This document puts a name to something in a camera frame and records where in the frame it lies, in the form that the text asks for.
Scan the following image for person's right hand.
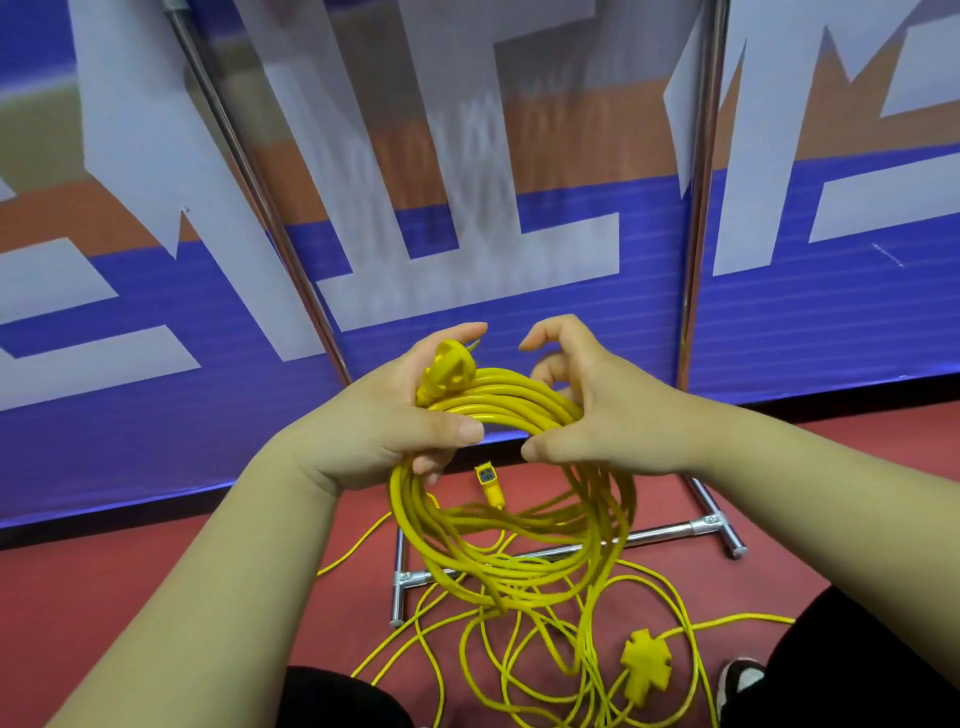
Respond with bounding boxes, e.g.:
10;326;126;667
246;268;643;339
517;314;707;478

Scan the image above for person's left hand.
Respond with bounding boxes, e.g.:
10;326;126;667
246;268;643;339
281;322;489;497

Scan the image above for yellow extension cord coil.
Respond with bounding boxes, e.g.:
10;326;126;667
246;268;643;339
316;364;796;728

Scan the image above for yellow round plug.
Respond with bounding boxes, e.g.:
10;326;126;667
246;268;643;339
416;339;480;408

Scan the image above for person's left forearm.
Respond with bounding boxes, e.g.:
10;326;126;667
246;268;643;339
45;438;343;728

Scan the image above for person's right forearm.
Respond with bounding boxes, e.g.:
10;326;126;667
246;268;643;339
690;393;960;688

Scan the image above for blue white printed banner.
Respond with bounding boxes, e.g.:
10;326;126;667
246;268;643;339
686;0;960;407
0;0;352;531
187;0;714;455

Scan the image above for silver metal banner stand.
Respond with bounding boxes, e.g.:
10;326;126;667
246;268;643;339
161;0;750;630

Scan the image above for yellow cross-shaped socket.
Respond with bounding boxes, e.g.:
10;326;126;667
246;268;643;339
619;628;674;710

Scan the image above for person's left leg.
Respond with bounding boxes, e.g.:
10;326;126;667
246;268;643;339
276;666;415;728

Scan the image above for person's leg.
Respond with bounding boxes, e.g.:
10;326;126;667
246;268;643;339
276;666;415;728
731;585;960;728

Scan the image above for black and white shoe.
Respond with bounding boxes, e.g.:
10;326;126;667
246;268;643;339
715;657;767;723

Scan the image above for person's right leg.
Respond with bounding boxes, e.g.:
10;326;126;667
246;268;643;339
731;585;960;728

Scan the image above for yellow small cord connector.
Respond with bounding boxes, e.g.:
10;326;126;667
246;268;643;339
474;461;507;512

